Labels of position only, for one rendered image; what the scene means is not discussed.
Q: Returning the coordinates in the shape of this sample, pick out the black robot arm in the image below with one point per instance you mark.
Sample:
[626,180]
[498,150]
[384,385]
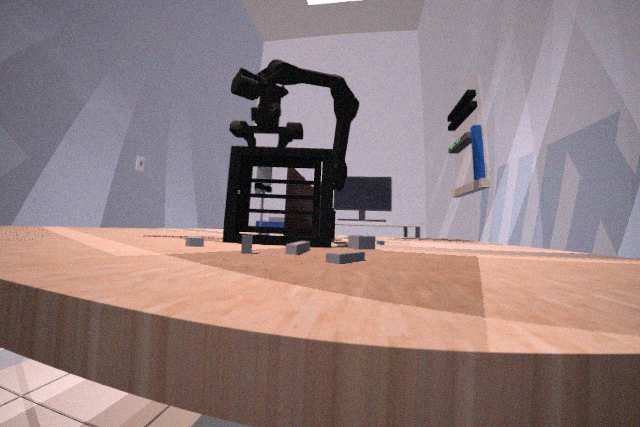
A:
[251,86]

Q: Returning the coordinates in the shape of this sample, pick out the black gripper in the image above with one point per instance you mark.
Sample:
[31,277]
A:
[285,134]

